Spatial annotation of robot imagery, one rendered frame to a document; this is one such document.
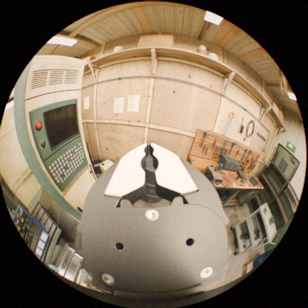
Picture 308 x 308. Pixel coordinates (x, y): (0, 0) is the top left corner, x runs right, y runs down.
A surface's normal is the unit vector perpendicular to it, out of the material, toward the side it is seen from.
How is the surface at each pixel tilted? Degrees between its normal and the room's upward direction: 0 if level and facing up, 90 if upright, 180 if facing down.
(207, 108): 90
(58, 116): 90
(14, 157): 90
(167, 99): 90
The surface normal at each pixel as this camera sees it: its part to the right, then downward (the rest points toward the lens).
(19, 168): 0.98, 0.18
